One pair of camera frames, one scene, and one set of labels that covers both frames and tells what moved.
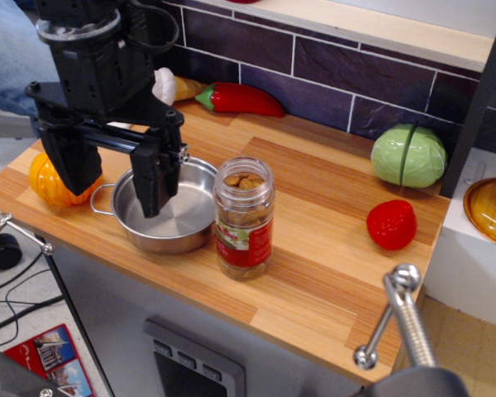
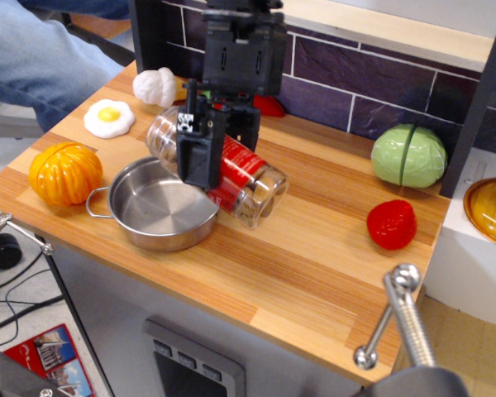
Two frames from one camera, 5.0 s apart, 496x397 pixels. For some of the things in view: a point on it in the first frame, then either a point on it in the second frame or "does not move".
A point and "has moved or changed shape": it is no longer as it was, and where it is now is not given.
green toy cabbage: (409, 155) does not move
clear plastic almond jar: (244, 206) has moved or changed shape
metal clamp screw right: (401, 284) does not move
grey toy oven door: (181, 366) does not move
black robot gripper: (107, 93) to (244, 55)
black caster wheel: (4, 251) does not move
